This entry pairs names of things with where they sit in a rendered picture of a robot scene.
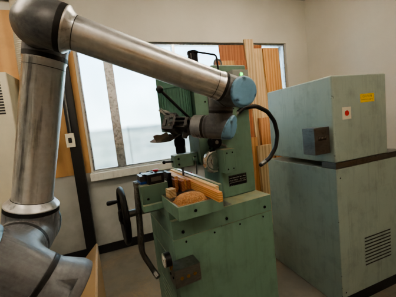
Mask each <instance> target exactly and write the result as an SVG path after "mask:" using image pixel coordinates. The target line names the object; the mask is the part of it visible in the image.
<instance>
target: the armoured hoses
mask: <svg viewBox="0 0 396 297"><path fill-rule="evenodd" d="M139 184H140V182H138V181H134V182H133V186H134V197H135V208H136V223H137V238H138V250H139V252H140V254H141V256H142V258H143V260H144V262H145V264H146V265H147V266H148V268H149V269H150V271H151V273H152V274H153V276H154V277H155V279H158V278H159V277H160V274H159V272H158V271H157V269H156V268H155V267H154V265H153V264H152V262H151V261H150V259H149V257H148V256H147V254H146V253H145V243H144V234H143V218H142V210H141V201H140V194H139V189H138V186H139Z"/></svg>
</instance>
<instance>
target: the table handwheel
mask: <svg viewBox="0 0 396 297"><path fill-rule="evenodd" d="M116 198H117V200H118V203H117V207H118V219H119V222H120V225H121V230H122V233H123V238H124V241H125V243H126V245H131V243H132V229H131V221H130V218H131V217H134V216H136V209H133V210H128V205H127V200H126V196H125V193H124V190H123V188H122V187H117V189H116ZM155 211H158V210H154V211H150V212H155ZM150 212H146V213H150ZM146 213H144V212H143V210H142V214H146Z"/></svg>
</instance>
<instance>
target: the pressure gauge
mask: <svg viewBox="0 0 396 297"><path fill-rule="evenodd" d="M161 258H162V262H163V266H164V268H168V267H169V268H170V270H172V268H173V262H172V258H171V254H170V252H169V251H167V252H164V253H162V254H161ZM163 260H164V261H163Z"/></svg>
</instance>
